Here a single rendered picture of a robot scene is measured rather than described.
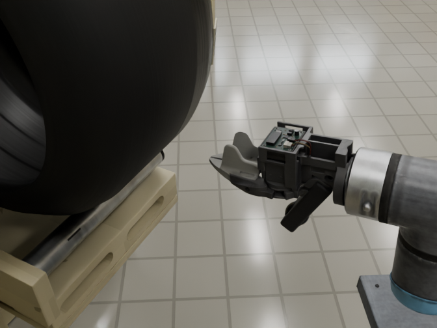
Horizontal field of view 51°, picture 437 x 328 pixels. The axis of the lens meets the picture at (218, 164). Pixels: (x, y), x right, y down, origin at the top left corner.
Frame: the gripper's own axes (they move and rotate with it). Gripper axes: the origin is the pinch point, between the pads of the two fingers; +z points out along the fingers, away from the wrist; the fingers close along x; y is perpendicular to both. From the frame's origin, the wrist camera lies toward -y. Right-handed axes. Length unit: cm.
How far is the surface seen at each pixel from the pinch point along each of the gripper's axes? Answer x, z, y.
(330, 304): -58, -3, -102
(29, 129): -1.3, 44.1, -2.6
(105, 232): 9.6, 18.5, -12.3
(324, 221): -98, 11, -100
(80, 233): 14.7, 18.2, -8.0
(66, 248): 18.0, 18.2, -8.1
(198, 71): -2.1, 2.7, 14.1
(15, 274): 26.9, 17.4, -4.0
